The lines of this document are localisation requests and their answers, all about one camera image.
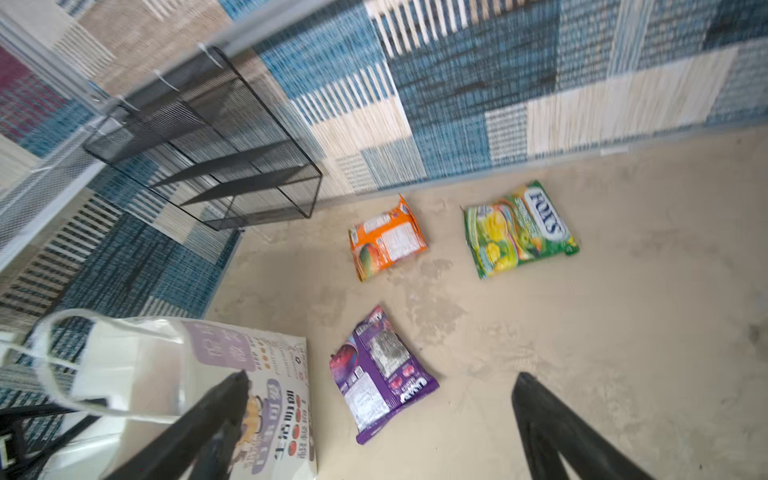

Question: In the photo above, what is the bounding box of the black wire mesh shelf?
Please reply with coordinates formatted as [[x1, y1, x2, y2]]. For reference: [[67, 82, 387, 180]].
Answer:
[[83, 46, 323, 231]]

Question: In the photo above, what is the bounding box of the orange snack bag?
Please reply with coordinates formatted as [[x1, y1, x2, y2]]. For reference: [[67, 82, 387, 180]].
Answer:
[[348, 196, 428, 282]]

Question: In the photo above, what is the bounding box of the small green Fox's candy bag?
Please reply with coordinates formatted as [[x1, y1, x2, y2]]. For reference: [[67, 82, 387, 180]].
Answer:
[[463, 180, 580, 279]]

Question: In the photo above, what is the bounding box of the purple snack bag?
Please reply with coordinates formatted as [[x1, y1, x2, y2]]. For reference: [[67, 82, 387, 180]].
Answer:
[[329, 306, 440, 445]]

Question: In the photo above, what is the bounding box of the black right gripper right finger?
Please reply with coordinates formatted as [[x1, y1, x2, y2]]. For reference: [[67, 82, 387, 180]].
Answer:
[[511, 372, 651, 479]]

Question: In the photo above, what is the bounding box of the white printed paper bag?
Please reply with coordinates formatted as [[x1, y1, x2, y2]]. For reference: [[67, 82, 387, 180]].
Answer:
[[25, 309, 318, 479]]

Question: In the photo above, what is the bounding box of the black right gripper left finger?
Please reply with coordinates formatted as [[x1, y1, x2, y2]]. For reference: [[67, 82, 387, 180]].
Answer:
[[107, 371, 249, 479]]

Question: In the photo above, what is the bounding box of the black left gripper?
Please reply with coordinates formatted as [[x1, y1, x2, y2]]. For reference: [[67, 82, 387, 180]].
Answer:
[[1, 403, 100, 479]]

